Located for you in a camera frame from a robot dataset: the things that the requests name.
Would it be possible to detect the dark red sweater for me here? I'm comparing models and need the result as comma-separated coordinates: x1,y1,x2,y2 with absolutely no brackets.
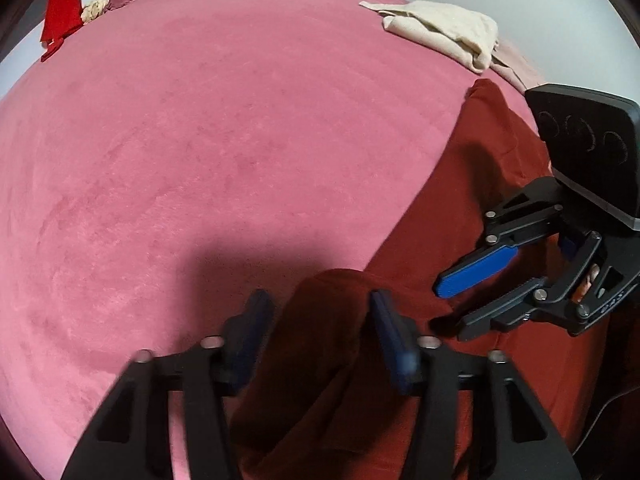
227,77,640,480

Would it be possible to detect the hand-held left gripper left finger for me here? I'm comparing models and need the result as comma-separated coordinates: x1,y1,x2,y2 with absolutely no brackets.
60,287,276,480

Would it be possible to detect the pale pink cloth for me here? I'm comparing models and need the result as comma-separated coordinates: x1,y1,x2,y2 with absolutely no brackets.
492,42,547,95

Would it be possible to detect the beige floral cloth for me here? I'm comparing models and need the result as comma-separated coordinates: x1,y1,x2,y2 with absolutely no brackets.
81,0,112,24

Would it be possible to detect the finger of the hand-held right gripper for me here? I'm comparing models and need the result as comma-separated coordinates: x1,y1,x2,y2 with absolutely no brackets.
432,177,571,299
430,276,590,342

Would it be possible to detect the pink bed blanket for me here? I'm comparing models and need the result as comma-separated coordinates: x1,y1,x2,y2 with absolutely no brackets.
0,0,546,480

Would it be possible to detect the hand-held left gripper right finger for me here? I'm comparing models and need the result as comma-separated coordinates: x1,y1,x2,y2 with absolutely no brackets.
369,289,583,480

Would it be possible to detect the bright red cloth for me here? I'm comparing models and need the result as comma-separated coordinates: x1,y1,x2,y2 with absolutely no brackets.
40,0,84,63

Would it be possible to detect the beige sweater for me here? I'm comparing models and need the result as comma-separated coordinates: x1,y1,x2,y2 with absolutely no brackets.
359,0,501,73

